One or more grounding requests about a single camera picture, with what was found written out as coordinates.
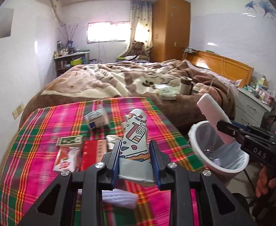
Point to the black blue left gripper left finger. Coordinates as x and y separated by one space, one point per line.
56 205

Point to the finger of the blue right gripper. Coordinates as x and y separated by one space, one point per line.
237 126

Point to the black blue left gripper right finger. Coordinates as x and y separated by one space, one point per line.
196 198

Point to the white foam sheet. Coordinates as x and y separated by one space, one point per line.
120 198

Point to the white foam roll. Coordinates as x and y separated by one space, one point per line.
214 113

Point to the white yogurt cup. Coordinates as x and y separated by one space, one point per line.
97 118

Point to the white trash bin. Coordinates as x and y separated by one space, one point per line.
224 160

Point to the person's right hand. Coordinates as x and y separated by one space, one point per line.
265 182

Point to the white nightstand drawers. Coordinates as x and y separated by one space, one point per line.
249 109

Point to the orange medicine box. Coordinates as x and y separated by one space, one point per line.
93 151

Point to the pink strawberry milk carton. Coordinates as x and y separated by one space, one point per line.
66 159

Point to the crumpled beige paper bag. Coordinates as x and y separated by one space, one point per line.
111 140

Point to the green white small box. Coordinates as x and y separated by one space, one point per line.
70 141

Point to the wooden headboard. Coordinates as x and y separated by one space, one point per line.
226 67

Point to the beige thermos mug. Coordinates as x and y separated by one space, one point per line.
186 85

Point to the pink plaid cloth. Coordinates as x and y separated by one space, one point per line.
28 169

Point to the brown beige blanket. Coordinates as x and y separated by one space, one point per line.
128 79

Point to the green tissue pack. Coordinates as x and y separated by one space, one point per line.
167 92

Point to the wooden wardrobe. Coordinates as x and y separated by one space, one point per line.
170 29

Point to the cluttered shelf unit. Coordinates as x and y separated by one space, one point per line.
66 62

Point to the brown teddy bear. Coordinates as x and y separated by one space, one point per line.
137 51

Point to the dried branches in vase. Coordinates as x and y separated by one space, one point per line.
68 32

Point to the patterned curtain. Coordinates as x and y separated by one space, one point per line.
141 15

